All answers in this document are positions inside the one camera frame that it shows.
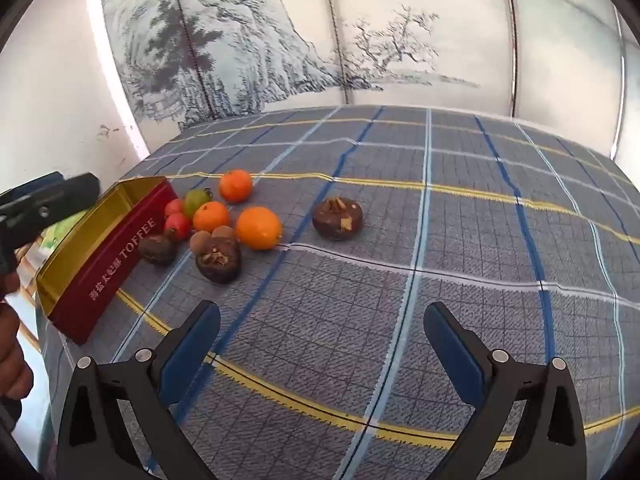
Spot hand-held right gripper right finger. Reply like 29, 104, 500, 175
423, 302, 587, 480

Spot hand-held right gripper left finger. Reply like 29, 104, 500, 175
56, 300, 222, 480

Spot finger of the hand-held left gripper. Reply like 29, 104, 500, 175
0, 172, 101, 254
0, 171, 66, 205

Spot red and gold tin box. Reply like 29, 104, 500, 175
35, 176, 177, 346

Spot dark brown mangosteen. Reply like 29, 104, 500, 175
195, 237, 242, 285
138, 234, 178, 266
312, 197, 364, 241

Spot small tangerine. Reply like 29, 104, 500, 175
192, 201, 231, 233
219, 169, 254, 204

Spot green round fruit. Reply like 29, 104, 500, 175
183, 188, 213, 217

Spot large orange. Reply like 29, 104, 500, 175
235, 206, 284, 252

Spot person's left hand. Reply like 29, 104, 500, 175
0, 272, 34, 401

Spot green tissue pack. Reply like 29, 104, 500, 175
42, 209, 88, 253

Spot blue plaid tablecloth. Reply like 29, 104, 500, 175
35, 105, 640, 480

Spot landscape painted folding screen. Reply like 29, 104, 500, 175
97, 0, 640, 161

